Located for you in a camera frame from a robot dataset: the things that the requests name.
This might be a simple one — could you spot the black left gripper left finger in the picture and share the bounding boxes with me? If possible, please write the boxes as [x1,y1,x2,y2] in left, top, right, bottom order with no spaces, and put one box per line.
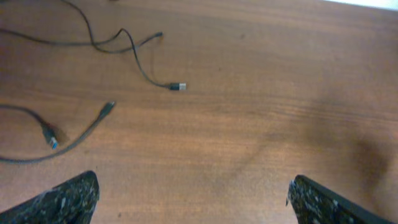
[1,170,100,224]

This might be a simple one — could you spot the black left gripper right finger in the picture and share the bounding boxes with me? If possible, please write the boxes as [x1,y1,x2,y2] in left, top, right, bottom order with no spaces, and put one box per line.
[286,175,390,224]

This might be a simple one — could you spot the thin black cable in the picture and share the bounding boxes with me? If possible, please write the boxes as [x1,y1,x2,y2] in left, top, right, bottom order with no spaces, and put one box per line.
[0,101,116,165]
[0,0,187,91]

